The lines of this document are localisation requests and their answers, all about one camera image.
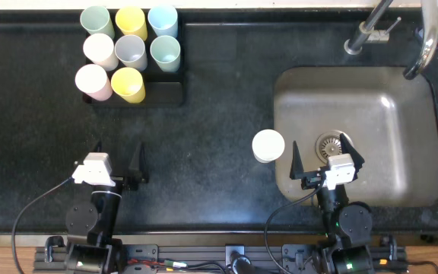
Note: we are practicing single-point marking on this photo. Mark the white cup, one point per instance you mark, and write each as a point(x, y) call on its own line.
point(268, 145)

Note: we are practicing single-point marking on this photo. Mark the black tray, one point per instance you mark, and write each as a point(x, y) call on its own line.
point(165, 93)

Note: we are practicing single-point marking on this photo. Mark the pink cup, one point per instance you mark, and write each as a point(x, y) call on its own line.
point(91, 80)

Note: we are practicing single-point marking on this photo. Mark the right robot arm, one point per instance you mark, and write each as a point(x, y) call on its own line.
point(352, 224)

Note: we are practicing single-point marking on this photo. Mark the steel sink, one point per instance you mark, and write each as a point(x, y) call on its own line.
point(394, 133)

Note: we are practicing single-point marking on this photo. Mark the cream cup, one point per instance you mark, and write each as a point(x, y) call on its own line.
point(99, 49)

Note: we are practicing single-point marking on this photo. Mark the blue cup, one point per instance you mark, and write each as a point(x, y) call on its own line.
point(162, 19)

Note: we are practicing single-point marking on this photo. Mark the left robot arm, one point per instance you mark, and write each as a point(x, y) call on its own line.
point(105, 213)

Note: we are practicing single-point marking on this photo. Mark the mounting rail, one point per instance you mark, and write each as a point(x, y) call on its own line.
point(196, 253)

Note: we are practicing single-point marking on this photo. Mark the steel tap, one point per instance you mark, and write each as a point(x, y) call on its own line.
point(356, 40)

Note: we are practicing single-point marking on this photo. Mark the grey cup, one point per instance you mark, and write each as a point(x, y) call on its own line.
point(130, 51)

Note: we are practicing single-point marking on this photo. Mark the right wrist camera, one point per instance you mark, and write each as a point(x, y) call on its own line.
point(340, 171)

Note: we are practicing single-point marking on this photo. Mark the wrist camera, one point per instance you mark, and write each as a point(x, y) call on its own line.
point(340, 171)
point(93, 169)

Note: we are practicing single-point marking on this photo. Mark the yellow cup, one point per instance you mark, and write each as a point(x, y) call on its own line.
point(127, 83)
point(130, 21)

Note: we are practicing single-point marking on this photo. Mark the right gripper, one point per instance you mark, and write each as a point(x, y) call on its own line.
point(312, 179)

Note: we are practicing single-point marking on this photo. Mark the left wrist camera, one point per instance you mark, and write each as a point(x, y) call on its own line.
point(93, 169)

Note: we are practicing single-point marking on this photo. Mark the green cup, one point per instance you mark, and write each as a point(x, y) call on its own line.
point(165, 51)
point(96, 20)

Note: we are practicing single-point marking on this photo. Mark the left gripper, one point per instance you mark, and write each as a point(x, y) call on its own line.
point(120, 182)

